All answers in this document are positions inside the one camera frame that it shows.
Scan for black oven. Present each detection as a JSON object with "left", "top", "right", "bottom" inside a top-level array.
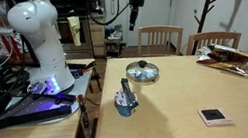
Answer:
[{"left": 40, "top": 0, "right": 111, "bottom": 56}]

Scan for clear plastic packet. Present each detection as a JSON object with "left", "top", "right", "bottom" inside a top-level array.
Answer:
[{"left": 133, "top": 65, "right": 156, "bottom": 77}]

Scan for black camera on stand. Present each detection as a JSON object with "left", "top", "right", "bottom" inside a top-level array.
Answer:
[{"left": 117, "top": 0, "right": 147, "bottom": 33}]

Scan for grey metal base plate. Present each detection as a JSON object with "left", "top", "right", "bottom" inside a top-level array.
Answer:
[{"left": 3, "top": 52, "right": 95, "bottom": 134}]

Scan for white and blue packet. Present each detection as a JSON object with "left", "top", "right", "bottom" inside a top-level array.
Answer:
[{"left": 131, "top": 69, "right": 153, "bottom": 82}]

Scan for white sneakers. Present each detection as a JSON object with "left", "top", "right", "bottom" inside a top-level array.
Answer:
[{"left": 104, "top": 22, "right": 125, "bottom": 43}]

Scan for wooden slat-back chair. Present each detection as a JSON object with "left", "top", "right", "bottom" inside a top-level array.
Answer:
[
  {"left": 185, "top": 24, "right": 243, "bottom": 65},
  {"left": 133, "top": 20, "right": 186, "bottom": 65}
]

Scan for crumpled silver foil bag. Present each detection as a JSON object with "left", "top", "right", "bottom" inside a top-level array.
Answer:
[{"left": 195, "top": 44, "right": 215, "bottom": 59}]

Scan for yellow towel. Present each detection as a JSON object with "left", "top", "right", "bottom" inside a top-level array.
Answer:
[{"left": 62, "top": 14, "right": 87, "bottom": 48}]

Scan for dark wooden coat rack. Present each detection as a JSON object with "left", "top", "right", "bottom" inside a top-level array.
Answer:
[{"left": 186, "top": 0, "right": 225, "bottom": 60}]

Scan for orange black clamp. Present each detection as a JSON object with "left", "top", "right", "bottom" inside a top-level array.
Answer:
[
  {"left": 81, "top": 60, "right": 97, "bottom": 76},
  {"left": 72, "top": 93, "right": 95, "bottom": 130}
]

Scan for pink square device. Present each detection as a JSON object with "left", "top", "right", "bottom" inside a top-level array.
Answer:
[{"left": 194, "top": 104, "right": 237, "bottom": 132}]

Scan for brown snack bag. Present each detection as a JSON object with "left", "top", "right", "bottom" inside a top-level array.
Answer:
[{"left": 205, "top": 43, "right": 248, "bottom": 67}]

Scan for glass lid with black knob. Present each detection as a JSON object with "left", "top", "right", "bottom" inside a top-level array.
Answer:
[{"left": 123, "top": 56, "right": 162, "bottom": 88}]

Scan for small water bottle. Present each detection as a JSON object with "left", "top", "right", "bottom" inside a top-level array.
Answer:
[{"left": 110, "top": 76, "right": 143, "bottom": 120}]

